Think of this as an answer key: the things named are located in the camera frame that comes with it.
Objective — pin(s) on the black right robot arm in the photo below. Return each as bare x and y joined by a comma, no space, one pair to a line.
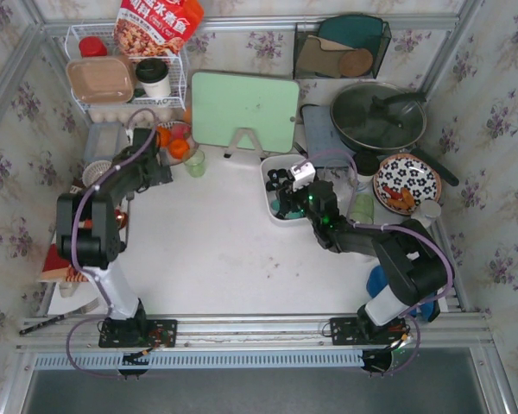
416,269

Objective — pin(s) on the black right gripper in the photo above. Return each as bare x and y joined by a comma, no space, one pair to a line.
288,197

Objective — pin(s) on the white coffee cup black lid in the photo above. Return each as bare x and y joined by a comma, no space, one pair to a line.
153,74

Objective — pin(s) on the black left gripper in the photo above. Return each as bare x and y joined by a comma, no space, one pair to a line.
156,173

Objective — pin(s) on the white wire rack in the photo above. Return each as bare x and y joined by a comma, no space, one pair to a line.
177,64

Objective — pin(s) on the clear lidded container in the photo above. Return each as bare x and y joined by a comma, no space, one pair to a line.
105,140

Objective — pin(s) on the red jar lid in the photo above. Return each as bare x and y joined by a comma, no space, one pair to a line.
92,46

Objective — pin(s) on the egg carton tray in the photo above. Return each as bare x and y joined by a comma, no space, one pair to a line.
144,119

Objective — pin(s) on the white bottle blue label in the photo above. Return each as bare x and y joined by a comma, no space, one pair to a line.
427,212

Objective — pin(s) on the round cork coaster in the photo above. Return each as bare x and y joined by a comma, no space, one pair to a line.
355,63

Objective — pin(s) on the white storage basket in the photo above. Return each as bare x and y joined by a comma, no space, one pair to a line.
276,169

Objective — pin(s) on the green translucent cup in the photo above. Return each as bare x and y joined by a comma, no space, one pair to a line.
194,162

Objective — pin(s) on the brown square container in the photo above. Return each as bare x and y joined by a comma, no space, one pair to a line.
102,80

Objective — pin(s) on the floral patterned plate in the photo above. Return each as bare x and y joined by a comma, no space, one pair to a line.
403,182

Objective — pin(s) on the red snack bag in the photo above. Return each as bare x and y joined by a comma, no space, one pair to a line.
149,28

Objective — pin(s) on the grey blue rectangular tray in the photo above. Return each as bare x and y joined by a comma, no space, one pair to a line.
323,141

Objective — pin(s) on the black frying pan with lid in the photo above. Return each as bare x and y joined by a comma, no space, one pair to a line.
384,119

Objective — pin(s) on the pink fruit plate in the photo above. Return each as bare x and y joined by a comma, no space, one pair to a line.
174,139

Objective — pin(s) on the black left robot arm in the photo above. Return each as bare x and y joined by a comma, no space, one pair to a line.
87,235

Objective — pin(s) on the green cutting board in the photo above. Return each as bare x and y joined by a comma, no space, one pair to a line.
223,103

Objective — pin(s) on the green cup right side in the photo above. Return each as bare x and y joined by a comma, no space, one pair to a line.
362,210

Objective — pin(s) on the white round strainer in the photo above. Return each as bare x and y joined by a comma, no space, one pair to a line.
94,171

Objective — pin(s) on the striped red cloth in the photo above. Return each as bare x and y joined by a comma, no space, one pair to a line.
59,270

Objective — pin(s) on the black mesh organizer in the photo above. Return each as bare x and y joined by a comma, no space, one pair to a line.
317,52

